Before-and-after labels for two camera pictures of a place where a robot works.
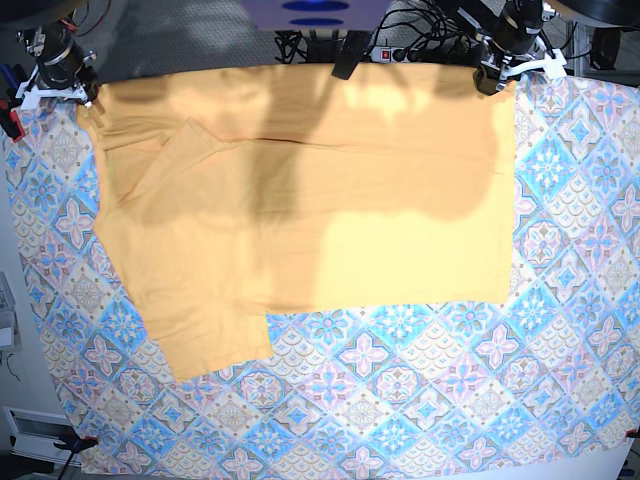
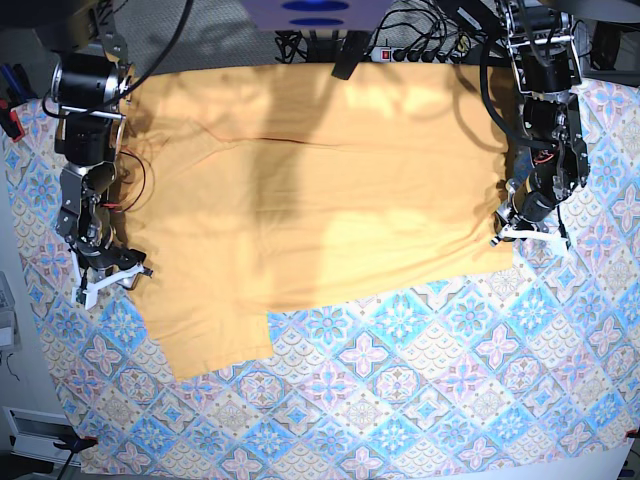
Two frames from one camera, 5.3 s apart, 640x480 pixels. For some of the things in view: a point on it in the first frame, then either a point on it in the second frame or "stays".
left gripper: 85,91 to 103,263
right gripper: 552,65 to 529,213
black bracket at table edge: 353,49 stays
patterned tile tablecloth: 553,376 stays
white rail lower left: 33,434 stays
